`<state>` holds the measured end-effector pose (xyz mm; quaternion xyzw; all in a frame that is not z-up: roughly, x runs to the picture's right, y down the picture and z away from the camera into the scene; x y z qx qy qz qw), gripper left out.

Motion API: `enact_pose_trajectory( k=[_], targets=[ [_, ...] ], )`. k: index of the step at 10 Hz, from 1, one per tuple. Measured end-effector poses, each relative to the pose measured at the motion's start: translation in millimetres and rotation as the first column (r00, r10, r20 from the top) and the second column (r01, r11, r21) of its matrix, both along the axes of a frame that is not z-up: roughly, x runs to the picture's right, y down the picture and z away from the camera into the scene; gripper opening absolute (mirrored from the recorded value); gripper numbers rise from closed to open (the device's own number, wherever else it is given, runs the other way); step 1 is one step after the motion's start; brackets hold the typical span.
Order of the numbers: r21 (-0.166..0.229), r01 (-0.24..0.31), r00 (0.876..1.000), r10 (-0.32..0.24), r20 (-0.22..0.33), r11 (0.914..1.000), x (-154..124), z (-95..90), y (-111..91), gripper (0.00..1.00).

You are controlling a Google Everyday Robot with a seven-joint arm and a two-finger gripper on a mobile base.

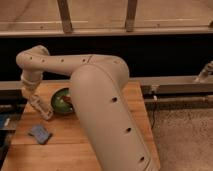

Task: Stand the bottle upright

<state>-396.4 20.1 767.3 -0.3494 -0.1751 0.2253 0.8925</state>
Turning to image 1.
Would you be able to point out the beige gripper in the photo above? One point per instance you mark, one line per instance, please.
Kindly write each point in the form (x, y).
(28, 88)

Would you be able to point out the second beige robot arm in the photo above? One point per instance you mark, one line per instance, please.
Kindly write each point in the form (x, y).
(205, 72)

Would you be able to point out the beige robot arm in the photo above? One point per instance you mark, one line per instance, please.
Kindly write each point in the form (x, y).
(96, 95)

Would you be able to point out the green bowl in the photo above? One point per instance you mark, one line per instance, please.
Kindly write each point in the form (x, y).
(61, 102)

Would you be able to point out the blue sponge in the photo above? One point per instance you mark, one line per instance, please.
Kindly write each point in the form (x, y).
(40, 134)

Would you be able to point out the left wooden frame post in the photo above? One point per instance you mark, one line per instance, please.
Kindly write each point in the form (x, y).
(65, 16)

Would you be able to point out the wooden frame post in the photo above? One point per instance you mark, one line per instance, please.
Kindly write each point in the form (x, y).
(130, 15)
(65, 16)

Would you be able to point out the metal rail frame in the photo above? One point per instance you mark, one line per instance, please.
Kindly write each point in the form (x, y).
(10, 91)

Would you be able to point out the right wooden frame post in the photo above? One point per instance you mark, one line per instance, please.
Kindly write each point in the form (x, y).
(130, 15)

